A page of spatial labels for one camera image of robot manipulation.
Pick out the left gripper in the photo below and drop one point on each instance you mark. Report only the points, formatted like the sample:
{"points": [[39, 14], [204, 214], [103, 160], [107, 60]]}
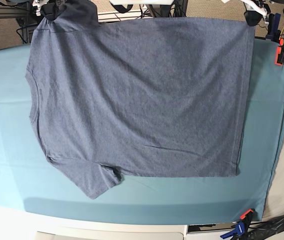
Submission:
{"points": [[252, 17]]}

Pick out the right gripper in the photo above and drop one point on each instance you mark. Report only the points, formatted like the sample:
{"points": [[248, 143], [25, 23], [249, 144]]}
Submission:
{"points": [[58, 10]]}

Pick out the blue-grey T-shirt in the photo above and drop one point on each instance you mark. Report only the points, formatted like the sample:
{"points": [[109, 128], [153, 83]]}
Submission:
{"points": [[156, 97]]}

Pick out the blue clamp top right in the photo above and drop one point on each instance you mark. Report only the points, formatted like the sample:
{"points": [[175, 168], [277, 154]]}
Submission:
{"points": [[273, 33]]}

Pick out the orange black clamp top right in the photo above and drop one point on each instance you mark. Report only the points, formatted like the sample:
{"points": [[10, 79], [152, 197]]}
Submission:
{"points": [[279, 55]]}

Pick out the teal table cloth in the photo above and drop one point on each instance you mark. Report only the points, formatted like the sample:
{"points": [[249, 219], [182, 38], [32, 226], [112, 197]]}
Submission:
{"points": [[29, 183]]}

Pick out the black plastic bag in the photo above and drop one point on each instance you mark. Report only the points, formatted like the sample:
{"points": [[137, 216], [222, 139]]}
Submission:
{"points": [[266, 229]]}

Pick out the blue orange clamp bottom right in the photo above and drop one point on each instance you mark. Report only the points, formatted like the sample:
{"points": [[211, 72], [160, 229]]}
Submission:
{"points": [[240, 231]]}

